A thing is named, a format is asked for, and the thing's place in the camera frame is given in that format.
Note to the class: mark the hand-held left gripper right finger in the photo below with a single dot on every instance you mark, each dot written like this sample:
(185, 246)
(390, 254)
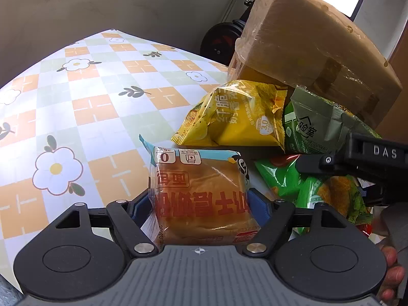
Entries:
(258, 205)

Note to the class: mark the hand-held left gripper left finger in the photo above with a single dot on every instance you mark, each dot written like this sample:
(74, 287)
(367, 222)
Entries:
(144, 208)

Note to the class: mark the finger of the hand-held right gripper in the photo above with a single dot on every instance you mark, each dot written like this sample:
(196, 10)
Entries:
(322, 162)
(360, 126)

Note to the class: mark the grey green snack bag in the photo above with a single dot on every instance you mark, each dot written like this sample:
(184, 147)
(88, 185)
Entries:
(314, 127)

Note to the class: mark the packaged bread slice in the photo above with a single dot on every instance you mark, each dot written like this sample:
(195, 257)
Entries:
(200, 197)

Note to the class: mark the person's right hand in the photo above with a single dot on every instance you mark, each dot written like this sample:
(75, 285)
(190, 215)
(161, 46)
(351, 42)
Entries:
(390, 271)

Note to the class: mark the green chips bag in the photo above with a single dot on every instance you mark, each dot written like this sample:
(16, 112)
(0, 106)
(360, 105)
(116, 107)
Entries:
(287, 178)

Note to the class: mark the yellow snack bag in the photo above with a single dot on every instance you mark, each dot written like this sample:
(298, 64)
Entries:
(242, 118)

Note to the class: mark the taped cardboard box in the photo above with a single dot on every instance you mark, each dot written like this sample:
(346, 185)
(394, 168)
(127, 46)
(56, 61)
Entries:
(306, 38)

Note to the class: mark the floral checkered tablecloth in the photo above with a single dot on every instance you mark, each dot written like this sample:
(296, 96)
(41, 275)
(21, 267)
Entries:
(95, 108)

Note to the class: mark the black exercise bike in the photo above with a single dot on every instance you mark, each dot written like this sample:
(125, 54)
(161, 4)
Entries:
(223, 38)

